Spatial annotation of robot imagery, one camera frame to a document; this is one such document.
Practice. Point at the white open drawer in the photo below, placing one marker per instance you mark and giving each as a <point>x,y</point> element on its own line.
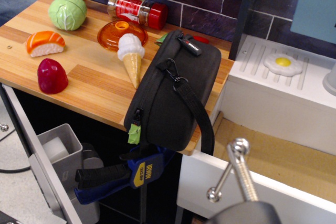
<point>298,181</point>

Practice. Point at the toy salmon sushi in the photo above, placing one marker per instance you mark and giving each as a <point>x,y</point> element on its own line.
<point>44,43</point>

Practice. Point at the green toy cabbage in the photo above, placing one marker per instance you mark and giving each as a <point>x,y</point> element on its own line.
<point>67,15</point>

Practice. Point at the black zipper bag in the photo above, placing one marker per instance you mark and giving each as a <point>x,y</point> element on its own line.
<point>170,101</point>

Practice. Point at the dark metal shelf post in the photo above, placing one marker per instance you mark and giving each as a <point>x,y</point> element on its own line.
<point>239,35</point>

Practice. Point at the green tape zipper pull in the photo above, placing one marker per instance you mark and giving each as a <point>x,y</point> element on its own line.
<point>134,134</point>

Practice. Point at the grey cup right edge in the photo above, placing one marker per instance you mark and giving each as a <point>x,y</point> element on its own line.
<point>329,81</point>

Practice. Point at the toy fried egg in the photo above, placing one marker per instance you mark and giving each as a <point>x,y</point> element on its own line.
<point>283,65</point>

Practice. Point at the red capped spice jar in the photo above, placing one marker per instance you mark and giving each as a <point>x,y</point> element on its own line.
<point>141,12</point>

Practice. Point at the green toy behind bag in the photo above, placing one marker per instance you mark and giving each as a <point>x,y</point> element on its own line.
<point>160,41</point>

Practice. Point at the dark red toy vegetable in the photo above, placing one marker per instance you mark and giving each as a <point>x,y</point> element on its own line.
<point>51,76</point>

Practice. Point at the white toy sink counter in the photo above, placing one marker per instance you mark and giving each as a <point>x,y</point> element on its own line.
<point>297,109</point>

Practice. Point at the orange transparent pot lid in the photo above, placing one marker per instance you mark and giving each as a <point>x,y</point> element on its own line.
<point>109,35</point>

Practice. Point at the teal panel top right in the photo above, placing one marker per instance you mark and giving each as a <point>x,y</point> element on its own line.
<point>316,19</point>

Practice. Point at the chrome knob left edge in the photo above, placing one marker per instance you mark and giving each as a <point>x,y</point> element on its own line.
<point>4,127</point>

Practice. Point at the blue Irwin bar clamp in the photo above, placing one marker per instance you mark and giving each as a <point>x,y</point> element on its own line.
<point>98,183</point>

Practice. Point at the grey plastic bin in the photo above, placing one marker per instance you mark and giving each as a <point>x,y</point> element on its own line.
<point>67,155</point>

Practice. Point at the red toy behind bag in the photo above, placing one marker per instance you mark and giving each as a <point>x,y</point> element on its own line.
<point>201,39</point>

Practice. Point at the grey open cabinet door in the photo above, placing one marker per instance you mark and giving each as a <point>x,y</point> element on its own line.
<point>52,189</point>

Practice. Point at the toy ice cream cone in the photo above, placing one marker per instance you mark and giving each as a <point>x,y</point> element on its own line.
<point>131,52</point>

